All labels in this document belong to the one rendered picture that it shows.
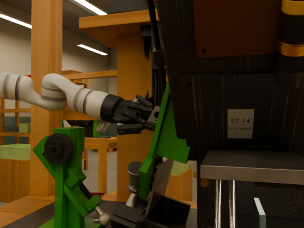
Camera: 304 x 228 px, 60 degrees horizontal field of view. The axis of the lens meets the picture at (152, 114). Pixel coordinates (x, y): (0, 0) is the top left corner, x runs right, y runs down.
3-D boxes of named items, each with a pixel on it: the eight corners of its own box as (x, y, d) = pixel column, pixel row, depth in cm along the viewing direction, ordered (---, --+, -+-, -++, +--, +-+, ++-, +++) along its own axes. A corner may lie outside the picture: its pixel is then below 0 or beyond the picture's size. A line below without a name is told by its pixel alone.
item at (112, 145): (111, 152, 921) (111, 139, 922) (91, 151, 951) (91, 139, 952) (127, 148, 1032) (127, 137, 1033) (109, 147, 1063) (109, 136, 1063)
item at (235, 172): (334, 197, 32) (334, 171, 32) (199, 187, 36) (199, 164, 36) (275, 154, 69) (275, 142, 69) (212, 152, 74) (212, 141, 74)
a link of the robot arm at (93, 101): (117, 115, 79) (99, 109, 81) (113, 86, 71) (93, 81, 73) (102, 137, 73) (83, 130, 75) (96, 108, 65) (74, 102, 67)
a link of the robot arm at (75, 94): (99, 82, 74) (95, 112, 76) (54, 70, 78) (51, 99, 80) (85, 84, 67) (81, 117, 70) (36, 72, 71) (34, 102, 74)
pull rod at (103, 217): (112, 223, 66) (112, 200, 66) (107, 227, 63) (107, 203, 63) (92, 220, 68) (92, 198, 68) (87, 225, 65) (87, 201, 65)
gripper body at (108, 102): (94, 107, 66) (128, 117, 63) (110, 86, 71) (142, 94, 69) (99, 126, 71) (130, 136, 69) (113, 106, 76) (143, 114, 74)
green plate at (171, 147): (178, 188, 54) (204, 89, 53) (141, 175, 56) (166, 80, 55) (186, 176, 65) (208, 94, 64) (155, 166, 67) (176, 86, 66)
